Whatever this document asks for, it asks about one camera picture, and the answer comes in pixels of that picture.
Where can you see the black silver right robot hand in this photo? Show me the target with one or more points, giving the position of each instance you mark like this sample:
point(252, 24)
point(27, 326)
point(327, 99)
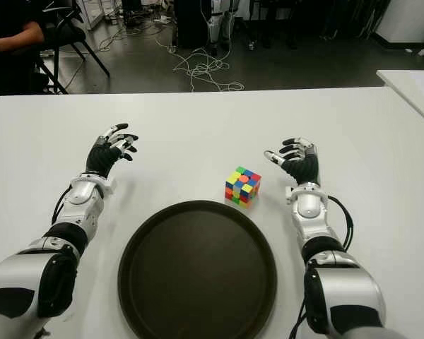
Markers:
point(304, 166)

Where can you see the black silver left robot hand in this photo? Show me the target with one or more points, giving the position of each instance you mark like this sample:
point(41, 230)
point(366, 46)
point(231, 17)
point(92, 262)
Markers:
point(99, 157)

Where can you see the multicoloured Rubik's cube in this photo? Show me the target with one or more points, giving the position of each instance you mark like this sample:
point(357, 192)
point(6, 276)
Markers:
point(244, 187)

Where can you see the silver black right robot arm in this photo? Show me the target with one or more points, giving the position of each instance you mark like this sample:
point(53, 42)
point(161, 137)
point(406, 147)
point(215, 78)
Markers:
point(309, 205)

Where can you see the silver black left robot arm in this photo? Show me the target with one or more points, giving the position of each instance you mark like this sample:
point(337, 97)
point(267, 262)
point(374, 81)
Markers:
point(81, 197)

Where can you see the dark brown round plate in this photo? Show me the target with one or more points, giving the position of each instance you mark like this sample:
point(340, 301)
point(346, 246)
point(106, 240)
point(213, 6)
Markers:
point(198, 272)

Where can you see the black folding chair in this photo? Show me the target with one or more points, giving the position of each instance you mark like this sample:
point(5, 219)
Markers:
point(67, 33)

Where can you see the white side table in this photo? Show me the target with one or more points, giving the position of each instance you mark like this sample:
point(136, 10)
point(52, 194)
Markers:
point(410, 88)

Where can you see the white display cabinet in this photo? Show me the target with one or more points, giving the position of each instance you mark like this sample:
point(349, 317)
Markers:
point(92, 14)

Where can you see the white power strip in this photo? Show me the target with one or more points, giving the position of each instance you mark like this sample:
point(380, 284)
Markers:
point(162, 19)

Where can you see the black cabinet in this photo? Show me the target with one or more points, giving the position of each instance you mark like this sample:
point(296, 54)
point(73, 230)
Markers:
point(191, 24)

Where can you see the seated person in black shirt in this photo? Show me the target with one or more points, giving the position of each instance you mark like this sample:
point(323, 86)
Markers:
point(7, 21)

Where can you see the white humanoid robot legs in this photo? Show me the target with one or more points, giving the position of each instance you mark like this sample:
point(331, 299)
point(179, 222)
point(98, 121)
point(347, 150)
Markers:
point(213, 24)

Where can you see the white block with black base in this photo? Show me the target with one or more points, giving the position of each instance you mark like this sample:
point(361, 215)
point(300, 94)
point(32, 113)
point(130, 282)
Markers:
point(406, 21)

